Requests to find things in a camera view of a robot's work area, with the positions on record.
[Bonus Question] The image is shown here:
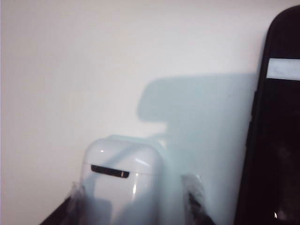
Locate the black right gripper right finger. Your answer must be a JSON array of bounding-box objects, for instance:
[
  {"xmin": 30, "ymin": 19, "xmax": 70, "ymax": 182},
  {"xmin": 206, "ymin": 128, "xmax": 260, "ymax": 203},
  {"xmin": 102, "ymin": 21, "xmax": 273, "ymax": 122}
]
[{"xmin": 181, "ymin": 172, "xmax": 218, "ymax": 225}]

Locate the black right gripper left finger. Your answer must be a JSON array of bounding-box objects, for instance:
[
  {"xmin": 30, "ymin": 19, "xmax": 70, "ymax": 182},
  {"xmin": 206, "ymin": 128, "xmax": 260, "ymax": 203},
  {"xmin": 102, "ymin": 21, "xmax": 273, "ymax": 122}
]
[{"xmin": 38, "ymin": 181, "xmax": 86, "ymax": 225}]

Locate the white wireless earbud case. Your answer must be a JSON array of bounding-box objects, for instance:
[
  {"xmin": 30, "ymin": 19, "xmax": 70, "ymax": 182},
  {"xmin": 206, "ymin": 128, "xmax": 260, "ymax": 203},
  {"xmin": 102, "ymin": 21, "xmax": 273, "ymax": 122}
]
[{"xmin": 79, "ymin": 134, "xmax": 171, "ymax": 225}]

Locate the black smartphone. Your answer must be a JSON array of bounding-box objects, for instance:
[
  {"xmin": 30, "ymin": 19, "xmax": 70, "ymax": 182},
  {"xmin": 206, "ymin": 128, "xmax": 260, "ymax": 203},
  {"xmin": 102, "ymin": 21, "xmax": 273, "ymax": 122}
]
[{"xmin": 234, "ymin": 5, "xmax": 300, "ymax": 225}]

